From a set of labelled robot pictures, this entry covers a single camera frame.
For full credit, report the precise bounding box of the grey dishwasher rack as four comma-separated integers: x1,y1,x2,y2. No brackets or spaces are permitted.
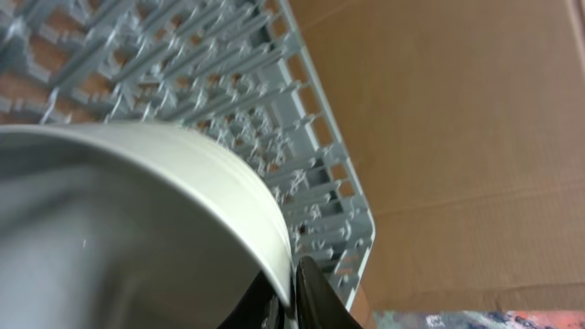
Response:
1,0,375,307

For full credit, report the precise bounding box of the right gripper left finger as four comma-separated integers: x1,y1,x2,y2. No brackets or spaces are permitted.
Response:
218,271,280,329

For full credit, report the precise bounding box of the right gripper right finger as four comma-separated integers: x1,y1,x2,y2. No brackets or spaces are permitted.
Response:
295,256,362,329

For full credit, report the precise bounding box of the grey bowl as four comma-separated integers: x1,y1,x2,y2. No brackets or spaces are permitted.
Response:
1,122,293,328

